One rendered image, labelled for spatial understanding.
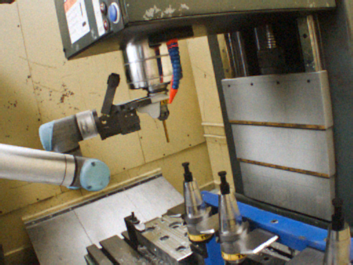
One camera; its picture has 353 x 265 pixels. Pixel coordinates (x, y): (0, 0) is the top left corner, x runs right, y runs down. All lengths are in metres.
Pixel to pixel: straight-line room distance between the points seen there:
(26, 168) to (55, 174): 0.07
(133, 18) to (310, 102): 0.69
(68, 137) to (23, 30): 1.08
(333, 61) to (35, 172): 0.88
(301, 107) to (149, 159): 1.20
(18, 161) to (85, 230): 1.14
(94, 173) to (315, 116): 0.69
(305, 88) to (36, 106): 1.33
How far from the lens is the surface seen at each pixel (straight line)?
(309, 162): 1.17
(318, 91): 1.06
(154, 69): 0.86
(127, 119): 0.90
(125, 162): 2.01
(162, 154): 2.11
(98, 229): 1.83
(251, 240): 0.57
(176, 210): 0.72
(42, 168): 0.76
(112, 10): 0.58
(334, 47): 1.06
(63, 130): 0.90
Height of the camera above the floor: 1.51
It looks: 12 degrees down
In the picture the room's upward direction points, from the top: 12 degrees counter-clockwise
